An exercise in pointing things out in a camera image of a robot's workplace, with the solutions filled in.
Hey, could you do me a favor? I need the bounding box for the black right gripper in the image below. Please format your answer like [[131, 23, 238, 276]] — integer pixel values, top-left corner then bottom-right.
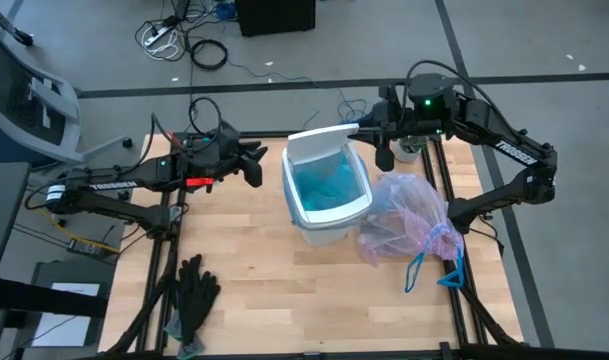
[[347, 84, 410, 173]]

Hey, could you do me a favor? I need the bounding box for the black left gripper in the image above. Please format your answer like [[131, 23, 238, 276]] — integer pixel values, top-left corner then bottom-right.
[[181, 139, 269, 189]]

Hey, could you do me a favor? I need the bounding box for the white swing bin lid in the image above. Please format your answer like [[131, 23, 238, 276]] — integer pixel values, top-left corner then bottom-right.
[[282, 123, 374, 231]]

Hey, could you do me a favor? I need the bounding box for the succulent in white pot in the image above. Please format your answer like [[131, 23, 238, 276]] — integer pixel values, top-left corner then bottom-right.
[[391, 134, 429, 164]]

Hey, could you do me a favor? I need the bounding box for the white power strip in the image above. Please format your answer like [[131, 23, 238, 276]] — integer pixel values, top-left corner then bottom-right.
[[142, 25, 175, 49]]

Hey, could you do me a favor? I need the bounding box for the black power brick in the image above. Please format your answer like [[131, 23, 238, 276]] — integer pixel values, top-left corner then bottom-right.
[[66, 237, 121, 260]]

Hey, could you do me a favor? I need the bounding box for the grey office chair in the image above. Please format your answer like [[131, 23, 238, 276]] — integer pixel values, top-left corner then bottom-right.
[[0, 9, 135, 166]]

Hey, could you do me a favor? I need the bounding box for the grey cabinet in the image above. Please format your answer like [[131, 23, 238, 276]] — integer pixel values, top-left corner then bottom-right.
[[31, 259, 116, 349]]

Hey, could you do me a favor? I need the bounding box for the white paper sheet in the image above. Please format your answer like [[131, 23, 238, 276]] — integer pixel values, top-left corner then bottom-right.
[[33, 282, 103, 347]]

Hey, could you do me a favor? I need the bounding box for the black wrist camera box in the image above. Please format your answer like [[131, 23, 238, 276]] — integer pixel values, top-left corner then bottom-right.
[[217, 121, 243, 146]]

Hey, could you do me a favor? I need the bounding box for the thin black cable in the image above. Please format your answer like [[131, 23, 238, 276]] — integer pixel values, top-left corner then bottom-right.
[[227, 59, 346, 102]]

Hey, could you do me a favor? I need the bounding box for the black cable coil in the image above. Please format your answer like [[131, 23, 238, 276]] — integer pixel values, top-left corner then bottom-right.
[[189, 38, 230, 71]]

